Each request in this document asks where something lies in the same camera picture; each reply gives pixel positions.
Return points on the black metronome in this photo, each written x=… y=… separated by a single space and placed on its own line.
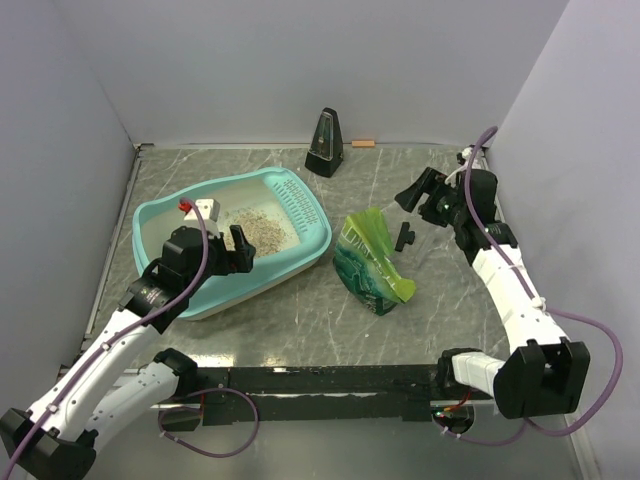
x=326 y=151

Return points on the small orange block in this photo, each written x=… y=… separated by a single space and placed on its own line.
x=363 y=143

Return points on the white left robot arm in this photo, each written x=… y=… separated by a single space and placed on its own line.
x=59 y=435

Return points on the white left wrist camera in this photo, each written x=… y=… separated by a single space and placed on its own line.
x=208 y=209

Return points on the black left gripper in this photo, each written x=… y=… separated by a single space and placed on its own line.
x=232 y=261

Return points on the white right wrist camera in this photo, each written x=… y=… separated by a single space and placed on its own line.
x=463 y=157

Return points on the teal litter box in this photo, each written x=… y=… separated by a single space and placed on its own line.
x=276 y=191

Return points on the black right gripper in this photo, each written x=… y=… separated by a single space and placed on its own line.
x=426 y=183

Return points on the green litter bag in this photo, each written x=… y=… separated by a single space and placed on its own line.
x=362 y=260

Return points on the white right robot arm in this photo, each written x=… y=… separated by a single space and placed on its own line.
x=545 y=371

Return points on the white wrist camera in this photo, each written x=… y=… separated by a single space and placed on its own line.
x=208 y=209
x=463 y=157

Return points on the cat litter pile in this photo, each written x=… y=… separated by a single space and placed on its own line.
x=265 y=234

